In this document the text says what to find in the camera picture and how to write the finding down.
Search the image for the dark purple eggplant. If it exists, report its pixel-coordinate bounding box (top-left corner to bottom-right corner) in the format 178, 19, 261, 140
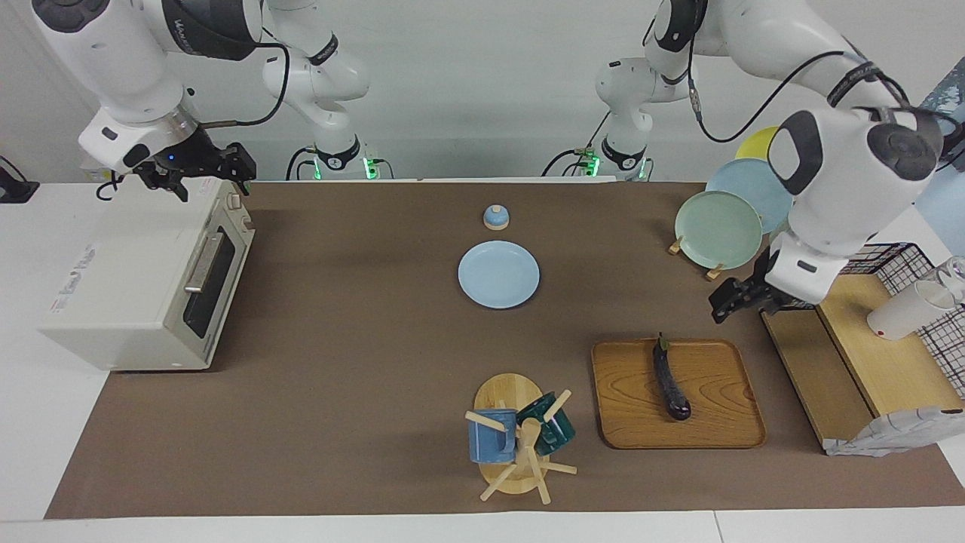
652, 333, 693, 422

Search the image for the toaster oven glass door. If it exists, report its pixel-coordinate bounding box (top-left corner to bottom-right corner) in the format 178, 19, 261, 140
179, 211, 256, 360

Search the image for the small light blue plate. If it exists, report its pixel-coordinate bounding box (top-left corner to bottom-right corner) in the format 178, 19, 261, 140
458, 241, 541, 310

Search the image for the beige toaster oven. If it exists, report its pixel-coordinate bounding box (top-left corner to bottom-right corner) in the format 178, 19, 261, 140
39, 177, 256, 372

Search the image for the wooden dish rack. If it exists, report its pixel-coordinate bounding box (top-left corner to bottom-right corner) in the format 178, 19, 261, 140
668, 235, 764, 282

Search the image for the pale green plate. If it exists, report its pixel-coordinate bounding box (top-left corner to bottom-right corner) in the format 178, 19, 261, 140
674, 191, 764, 270

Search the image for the large light blue plate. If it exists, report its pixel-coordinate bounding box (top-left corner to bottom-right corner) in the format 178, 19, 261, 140
706, 158, 795, 235

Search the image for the white paper cup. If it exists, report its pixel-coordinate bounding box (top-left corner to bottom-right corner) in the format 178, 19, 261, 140
866, 280, 955, 342

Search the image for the wooden serving tray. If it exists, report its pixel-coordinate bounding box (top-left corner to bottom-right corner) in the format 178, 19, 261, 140
591, 339, 767, 450

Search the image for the yellow plate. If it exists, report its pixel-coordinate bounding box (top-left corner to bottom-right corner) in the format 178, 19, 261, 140
735, 126, 782, 161

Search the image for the clear glass cup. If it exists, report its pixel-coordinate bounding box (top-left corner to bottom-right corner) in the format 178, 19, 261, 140
938, 256, 965, 304

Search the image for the brown table mat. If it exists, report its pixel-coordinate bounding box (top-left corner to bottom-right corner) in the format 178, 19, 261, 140
44, 181, 965, 521

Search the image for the dark green mug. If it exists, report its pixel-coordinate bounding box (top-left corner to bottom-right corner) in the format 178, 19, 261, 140
516, 391, 577, 457

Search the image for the wooden mug tree stand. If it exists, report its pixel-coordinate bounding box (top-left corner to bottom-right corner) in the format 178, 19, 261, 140
464, 373, 578, 505

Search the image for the blue mug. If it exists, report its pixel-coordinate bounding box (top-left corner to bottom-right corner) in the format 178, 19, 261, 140
467, 409, 520, 465

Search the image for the black base cable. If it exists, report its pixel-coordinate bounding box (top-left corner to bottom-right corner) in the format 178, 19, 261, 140
541, 112, 613, 179
284, 145, 322, 182

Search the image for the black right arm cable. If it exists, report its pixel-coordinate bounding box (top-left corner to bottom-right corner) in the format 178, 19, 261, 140
198, 41, 293, 130

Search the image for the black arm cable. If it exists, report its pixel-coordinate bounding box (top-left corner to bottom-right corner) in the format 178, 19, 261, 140
641, 0, 914, 144
198, 41, 293, 130

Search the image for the wooden shelf with wire mesh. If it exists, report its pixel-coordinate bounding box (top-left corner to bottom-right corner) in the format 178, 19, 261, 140
760, 60, 965, 458

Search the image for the black device with cable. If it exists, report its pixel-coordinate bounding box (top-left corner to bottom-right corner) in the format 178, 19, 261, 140
0, 155, 40, 204

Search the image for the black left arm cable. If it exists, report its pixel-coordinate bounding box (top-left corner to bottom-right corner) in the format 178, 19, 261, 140
641, 0, 914, 144

